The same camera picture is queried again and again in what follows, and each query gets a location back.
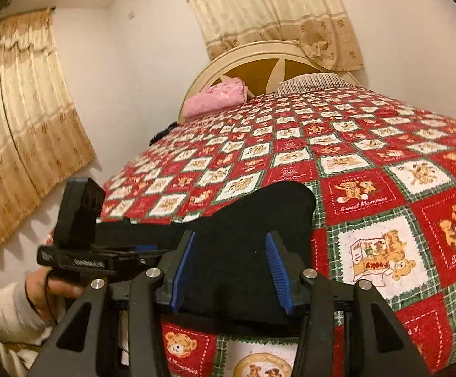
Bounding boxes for golden long curtain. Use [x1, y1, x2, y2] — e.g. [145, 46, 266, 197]
[0, 8, 97, 270]

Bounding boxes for cream window curtain with valance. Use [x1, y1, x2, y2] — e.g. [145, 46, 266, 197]
[175, 0, 364, 72]

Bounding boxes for person's left hand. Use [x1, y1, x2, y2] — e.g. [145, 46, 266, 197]
[27, 269, 84, 322]

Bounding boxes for bed with teddy-bear quilt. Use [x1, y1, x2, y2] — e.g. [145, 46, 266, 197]
[47, 86, 456, 377]

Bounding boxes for person's left forearm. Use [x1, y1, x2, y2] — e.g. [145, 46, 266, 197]
[0, 283, 51, 340]

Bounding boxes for pink folded blanket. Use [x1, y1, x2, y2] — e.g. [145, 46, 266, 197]
[183, 78, 248, 120]

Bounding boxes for black pants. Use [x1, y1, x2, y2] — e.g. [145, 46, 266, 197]
[94, 183, 317, 338]

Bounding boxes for black item on bed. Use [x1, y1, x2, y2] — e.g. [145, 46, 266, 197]
[149, 123, 178, 144]

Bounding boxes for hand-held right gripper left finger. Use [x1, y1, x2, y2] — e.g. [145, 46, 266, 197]
[27, 231, 197, 377]

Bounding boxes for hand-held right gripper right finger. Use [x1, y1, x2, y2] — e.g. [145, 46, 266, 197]
[265, 232, 433, 377]

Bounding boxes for cream wooden headboard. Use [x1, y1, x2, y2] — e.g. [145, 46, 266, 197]
[178, 40, 360, 124]

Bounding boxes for striped pillow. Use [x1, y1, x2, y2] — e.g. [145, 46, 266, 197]
[274, 73, 358, 96]

